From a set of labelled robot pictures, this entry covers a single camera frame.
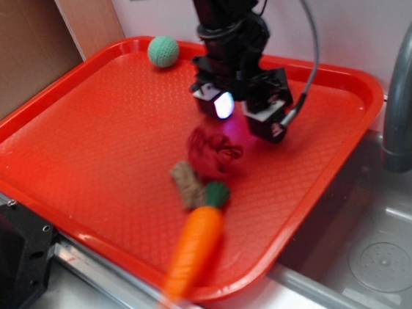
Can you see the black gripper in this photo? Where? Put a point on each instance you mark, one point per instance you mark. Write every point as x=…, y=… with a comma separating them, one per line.
x=230, y=71

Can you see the red cloth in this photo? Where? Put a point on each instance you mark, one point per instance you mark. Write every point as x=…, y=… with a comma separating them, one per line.
x=212, y=155

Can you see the brown wood piece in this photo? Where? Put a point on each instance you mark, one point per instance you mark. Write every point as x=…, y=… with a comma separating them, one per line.
x=189, y=186

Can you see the orange toy carrot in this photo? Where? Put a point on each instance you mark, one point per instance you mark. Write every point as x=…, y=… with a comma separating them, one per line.
x=198, y=240

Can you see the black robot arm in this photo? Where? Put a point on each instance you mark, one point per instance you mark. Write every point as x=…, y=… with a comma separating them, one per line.
x=219, y=14

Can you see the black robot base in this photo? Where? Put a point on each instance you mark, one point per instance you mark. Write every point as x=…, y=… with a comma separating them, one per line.
x=26, y=250

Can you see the green textured ball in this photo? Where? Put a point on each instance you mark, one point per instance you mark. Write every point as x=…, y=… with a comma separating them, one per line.
x=163, y=51

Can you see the red plastic tray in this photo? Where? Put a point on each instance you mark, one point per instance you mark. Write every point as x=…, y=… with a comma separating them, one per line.
x=92, y=154

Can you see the grey plastic sink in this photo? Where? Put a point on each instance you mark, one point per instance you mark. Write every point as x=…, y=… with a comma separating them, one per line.
x=354, y=250

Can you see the brown cardboard sheet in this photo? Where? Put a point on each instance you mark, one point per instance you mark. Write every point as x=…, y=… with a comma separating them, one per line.
x=36, y=49

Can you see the metal rail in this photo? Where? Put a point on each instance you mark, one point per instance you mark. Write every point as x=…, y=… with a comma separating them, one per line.
x=132, y=291

